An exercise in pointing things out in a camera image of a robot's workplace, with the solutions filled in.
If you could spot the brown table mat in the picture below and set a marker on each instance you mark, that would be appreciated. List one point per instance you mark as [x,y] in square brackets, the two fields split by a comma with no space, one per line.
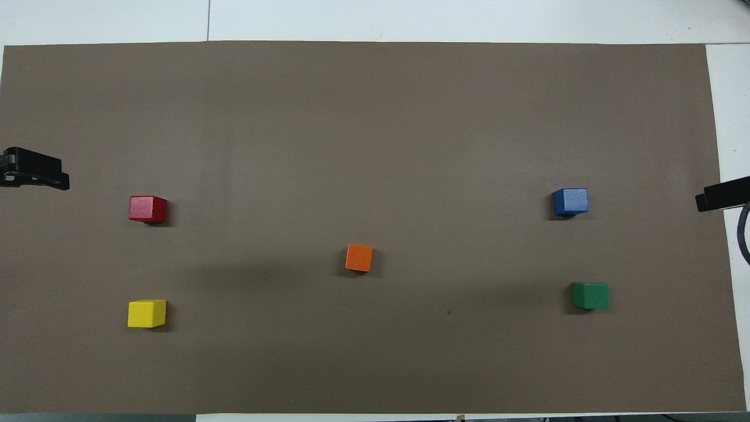
[375,146]

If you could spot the yellow wooden block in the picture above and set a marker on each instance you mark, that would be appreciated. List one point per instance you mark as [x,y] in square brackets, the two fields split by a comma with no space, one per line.
[146,313]

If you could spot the green wooden block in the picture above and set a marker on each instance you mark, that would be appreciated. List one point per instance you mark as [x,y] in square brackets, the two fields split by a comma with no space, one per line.
[590,295]

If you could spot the red wooden block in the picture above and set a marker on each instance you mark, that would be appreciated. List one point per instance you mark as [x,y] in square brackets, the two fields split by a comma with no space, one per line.
[147,208]

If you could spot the orange wooden block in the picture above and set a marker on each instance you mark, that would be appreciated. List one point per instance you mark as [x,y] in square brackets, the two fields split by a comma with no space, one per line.
[358,258]

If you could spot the blue wooden block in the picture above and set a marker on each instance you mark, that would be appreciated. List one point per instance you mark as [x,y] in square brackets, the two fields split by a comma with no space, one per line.
[570,201]

